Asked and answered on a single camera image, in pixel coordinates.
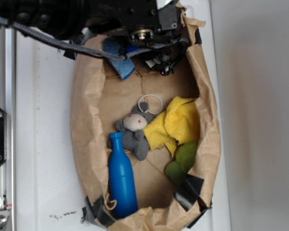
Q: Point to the aluminium frame rail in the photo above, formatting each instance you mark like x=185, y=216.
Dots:
x=7, y=104

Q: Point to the green plush toy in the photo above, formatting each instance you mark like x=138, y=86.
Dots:
x=185, y=156

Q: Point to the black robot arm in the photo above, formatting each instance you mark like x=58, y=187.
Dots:
x=63, y=24

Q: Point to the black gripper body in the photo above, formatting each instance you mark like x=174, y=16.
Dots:
x=150, y=29

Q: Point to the yellow microfibre cloth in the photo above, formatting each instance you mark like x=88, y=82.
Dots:
x=177, y=125

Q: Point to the grey plush mouse toy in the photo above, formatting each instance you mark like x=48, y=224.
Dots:
x=132, y=128

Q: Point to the blue plastic bottle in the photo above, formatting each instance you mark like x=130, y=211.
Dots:
x=121, y=179

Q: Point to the light blue sponge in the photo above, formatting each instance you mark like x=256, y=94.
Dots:
x=124, y=68

